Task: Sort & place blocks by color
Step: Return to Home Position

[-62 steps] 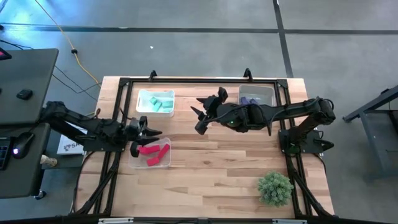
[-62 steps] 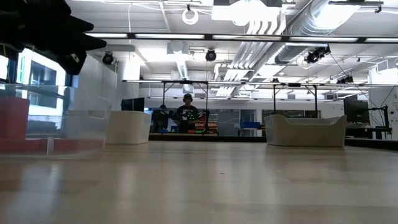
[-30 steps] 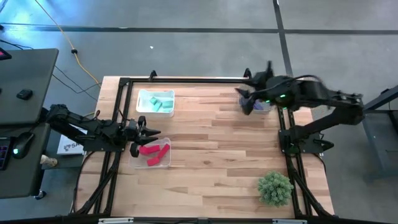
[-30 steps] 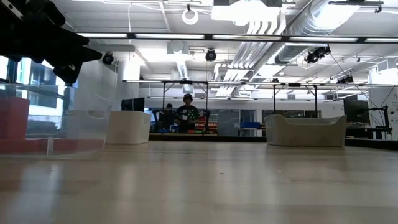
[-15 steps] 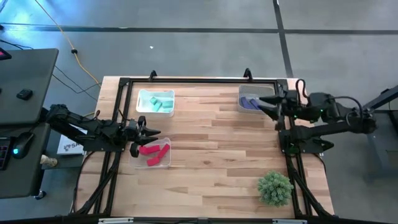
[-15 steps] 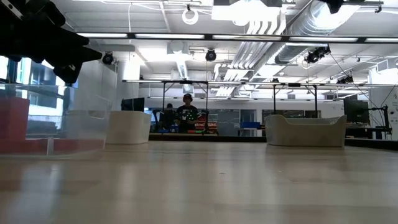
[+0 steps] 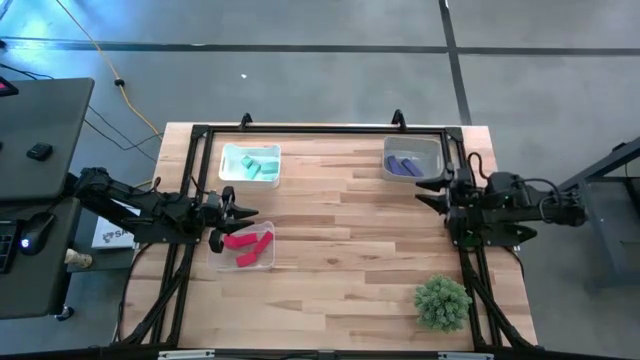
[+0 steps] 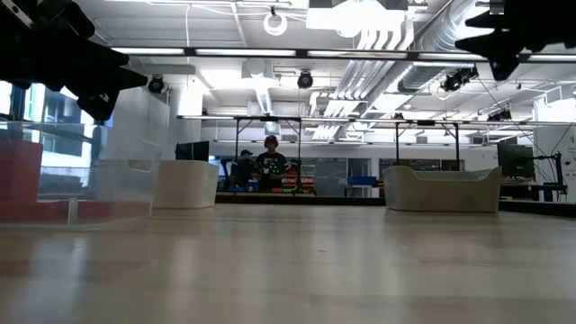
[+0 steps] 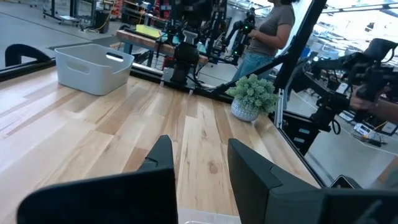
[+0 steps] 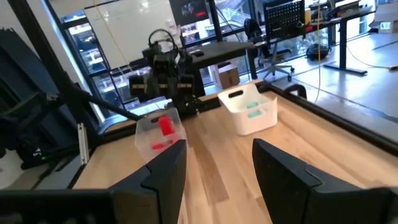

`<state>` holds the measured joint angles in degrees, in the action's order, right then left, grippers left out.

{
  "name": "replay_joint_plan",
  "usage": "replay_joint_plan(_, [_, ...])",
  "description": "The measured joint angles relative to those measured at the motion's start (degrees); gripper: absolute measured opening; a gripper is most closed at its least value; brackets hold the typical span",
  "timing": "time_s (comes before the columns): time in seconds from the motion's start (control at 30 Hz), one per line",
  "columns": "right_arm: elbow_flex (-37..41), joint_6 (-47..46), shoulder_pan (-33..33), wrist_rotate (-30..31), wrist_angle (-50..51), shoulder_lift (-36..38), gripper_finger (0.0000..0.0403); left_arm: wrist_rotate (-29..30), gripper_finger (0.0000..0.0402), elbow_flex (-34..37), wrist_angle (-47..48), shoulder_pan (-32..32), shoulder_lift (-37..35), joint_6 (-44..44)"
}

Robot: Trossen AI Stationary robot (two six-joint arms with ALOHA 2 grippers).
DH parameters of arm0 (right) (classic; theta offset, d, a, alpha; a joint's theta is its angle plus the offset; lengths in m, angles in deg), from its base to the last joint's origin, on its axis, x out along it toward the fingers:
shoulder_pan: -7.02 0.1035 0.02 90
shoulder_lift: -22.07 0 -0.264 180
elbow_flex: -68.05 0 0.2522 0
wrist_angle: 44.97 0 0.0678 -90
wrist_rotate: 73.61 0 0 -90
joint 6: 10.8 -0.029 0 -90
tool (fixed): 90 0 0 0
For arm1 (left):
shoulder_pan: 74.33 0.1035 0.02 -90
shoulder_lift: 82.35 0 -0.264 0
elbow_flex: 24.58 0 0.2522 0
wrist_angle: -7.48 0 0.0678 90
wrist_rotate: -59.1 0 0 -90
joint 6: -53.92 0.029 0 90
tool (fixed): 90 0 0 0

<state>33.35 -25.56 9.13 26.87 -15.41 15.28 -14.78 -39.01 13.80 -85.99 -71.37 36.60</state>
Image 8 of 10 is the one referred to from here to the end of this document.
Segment overhead light bar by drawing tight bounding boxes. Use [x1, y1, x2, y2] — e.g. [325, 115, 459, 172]
[110, 44, 576, 64]

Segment black metal stand frame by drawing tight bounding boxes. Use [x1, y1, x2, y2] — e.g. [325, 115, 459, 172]
[233, 115, 303, 190]
[394, 119, 461, 172]

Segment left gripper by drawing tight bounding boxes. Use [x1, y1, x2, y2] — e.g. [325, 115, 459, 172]
[0, 0, 149, 122]

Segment blue storage bin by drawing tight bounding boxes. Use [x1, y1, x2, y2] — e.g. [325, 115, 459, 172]
[346, 175, 378, 187]

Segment person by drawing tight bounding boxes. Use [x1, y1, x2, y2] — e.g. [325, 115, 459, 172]
[229, 148, 257, 193]
[254, 134, 288, 194]

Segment black computer monitor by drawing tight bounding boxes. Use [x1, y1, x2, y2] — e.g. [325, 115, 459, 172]
[175, 140, 211, 162]
[496, 142, 536, 179]

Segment white cable loop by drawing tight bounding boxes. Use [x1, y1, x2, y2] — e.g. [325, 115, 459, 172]
[263, 11, 289, 38]

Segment silver ventilation duct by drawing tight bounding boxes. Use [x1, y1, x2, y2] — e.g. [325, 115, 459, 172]
[398, 0, 523, 94]

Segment white plastic bin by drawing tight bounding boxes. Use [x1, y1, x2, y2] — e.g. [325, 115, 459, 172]
[151, 159, 220, 210]

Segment grey plastic bin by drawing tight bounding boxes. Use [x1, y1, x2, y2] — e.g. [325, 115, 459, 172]
[382, 165, 503, 214]

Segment clear plastic bin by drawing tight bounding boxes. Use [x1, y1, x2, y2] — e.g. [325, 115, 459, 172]
[0, 120, 164, 229]

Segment black ceiling camera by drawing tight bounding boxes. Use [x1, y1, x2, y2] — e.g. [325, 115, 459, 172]
[439, 66, 480, 94]
[296, 69, 314, 90]
[147, 74, 166, 95]

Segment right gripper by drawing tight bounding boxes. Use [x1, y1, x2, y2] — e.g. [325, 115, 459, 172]
[454, 0, 576, 82]

